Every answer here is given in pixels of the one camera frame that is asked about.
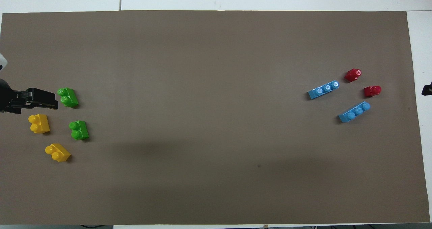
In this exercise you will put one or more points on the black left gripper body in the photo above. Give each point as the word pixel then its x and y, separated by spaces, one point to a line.
pixel 8 97

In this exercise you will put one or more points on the green two-stud toy block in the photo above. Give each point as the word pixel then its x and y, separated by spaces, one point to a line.
pixel 68 98
pixel 80 130

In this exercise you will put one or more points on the blue three-stud toy block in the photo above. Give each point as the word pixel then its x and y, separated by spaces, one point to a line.
pixel 323 89
pixel 354 112

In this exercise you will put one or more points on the yellow two-stud toy block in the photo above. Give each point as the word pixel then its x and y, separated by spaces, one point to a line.
pixel 40 123
pixel 58 152

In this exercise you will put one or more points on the red one-stud toy block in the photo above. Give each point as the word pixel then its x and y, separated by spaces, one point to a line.
pixel 371 91
pixel 352 75

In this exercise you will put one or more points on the brown paper table mat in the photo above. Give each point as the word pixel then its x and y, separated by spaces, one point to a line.
pixel 216 53

